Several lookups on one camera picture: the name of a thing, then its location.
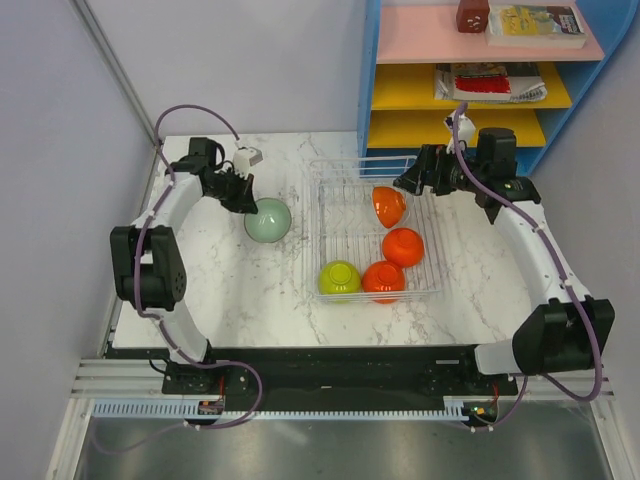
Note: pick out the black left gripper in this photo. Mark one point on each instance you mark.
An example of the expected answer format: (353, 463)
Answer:
(245, 201)

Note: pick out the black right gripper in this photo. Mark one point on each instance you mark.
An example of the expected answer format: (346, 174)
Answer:
(434, 158)

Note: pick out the orange bowl white inside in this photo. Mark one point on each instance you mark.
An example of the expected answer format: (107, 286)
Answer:
(389, 205)

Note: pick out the pale green ceramic bowl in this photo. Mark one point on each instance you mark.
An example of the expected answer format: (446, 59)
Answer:
(271, 223)

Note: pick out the orange plastic bowl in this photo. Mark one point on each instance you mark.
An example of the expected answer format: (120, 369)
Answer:
(385, 280)
(403, 247)

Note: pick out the white wire dish rack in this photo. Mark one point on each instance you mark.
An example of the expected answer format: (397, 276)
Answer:
(343, 226)

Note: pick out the lime green plastic bowl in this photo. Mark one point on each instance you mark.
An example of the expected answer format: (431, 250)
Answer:
(338, 278)

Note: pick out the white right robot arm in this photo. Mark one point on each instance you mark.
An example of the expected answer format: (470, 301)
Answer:
(568, 328)

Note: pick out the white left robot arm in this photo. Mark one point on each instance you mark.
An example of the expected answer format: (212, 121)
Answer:
(148, 268)

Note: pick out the red spiral notebook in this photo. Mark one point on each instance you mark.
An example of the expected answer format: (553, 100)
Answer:
(488, 82)

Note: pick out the blue shelf unit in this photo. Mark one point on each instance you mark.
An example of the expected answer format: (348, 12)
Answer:
(397, 111)

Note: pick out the red brown box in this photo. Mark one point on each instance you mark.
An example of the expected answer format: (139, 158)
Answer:
(472, 16)

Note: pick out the yellow cover book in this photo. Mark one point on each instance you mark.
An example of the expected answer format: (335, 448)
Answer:
(535, 26)

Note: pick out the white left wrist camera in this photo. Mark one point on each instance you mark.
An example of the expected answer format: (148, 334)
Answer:
(244, 158)

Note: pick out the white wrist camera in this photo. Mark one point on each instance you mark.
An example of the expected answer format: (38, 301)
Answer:
(244, 158)
(465, 129)

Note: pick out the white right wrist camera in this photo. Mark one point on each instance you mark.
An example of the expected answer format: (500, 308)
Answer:
(465, 129)

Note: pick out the aluminium corner rail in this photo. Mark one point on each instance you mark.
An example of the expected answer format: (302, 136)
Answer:
(108, 54)

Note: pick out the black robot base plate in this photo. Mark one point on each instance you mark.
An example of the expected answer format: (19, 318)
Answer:
(341, 376)

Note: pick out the aluminium front rail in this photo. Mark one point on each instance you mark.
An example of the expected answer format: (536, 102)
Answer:
(111, 378)

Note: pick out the white slotted cable duct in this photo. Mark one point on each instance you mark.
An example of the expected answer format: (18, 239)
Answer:
(205, 410)

